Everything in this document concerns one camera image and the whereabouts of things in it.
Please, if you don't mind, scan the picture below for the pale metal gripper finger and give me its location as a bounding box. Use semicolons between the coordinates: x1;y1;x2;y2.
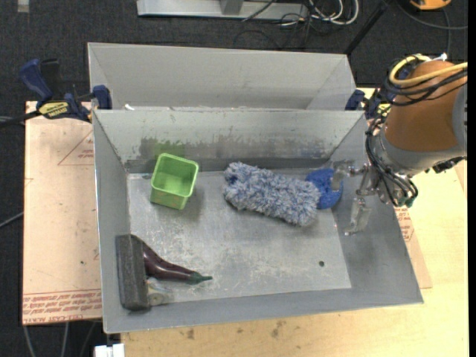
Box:
331;159;356;193
343;188;373;237

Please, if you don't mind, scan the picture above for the blue and grey fluffy duster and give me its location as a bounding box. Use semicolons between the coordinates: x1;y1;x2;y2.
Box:
222;161;322;228

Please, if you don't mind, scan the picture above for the grey metal bin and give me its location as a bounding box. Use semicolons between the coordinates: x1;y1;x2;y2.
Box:
87;42;425;335

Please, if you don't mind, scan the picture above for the green square plastic cup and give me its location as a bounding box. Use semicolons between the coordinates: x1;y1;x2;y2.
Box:
149;152;200;211

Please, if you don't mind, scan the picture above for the purple toy eggplant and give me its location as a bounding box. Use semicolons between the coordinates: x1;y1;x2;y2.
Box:
141;241;214;286

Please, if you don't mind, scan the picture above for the dark grey flat block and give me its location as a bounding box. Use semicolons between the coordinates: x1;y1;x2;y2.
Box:
115;234;151;312

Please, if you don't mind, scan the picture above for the brown cardboard board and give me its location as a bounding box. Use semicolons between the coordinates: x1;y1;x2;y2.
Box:
22;100;434;327

